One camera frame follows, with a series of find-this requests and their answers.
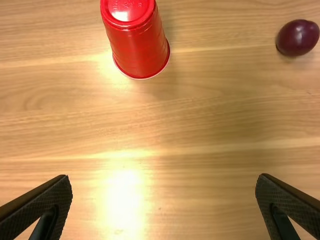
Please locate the red cup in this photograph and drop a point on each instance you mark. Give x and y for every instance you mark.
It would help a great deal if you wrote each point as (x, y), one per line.
(137, 42)

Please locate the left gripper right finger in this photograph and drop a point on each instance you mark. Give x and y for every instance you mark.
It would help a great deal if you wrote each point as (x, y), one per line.
(277, 197)

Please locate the dark purple plum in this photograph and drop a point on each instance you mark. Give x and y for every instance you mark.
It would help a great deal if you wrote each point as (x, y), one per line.
(297, 37)

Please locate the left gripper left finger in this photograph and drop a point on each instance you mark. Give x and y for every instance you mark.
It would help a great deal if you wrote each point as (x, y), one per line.
(50, 200)

